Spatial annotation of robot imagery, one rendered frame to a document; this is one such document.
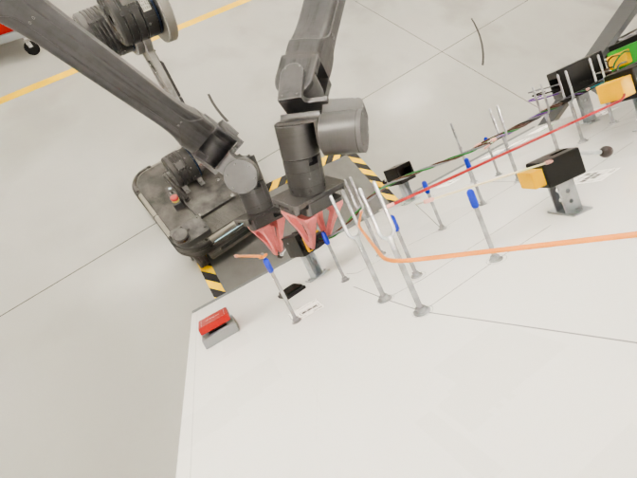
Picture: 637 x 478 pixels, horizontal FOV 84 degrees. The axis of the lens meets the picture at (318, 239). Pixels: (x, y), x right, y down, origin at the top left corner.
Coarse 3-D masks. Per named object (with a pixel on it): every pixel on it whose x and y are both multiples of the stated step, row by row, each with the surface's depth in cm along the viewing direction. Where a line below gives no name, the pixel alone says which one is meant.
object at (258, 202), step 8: (264, 184) 69; (256, 192) 67; (264, 192) 68; (248, 200) 67; (256, 200) 67; (264, 200) 68; (248, 208) 68; (256, 208) 68; (264, 208) 68; (272, 208) 69; (240, 216) 71; (248, 216) 68; (256, 216) 67; (240, 224) 70; (248, 224) 66
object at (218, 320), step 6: (216, 312) 59; (222, 312) 57; (210, 318) 57; (216, 318) 56; (222, 318) 55; (228, 318) 56; (198, 324) 57; (204, 324) 55; (210, 324) 55; (216, 324) 55; (222, 324) 56; (198, 330) 54; (204, 330) 55; (210, 330) 55
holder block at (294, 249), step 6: (294, 234) 62; (282, 240) 65; (288, 240) 63; (294, 240) 61; (288, 246) 64; (294, 246) 62; (300, 246) 61; (288, 252) 65; (294, 252) 63; (300, 252) 61; (306, 252) 61
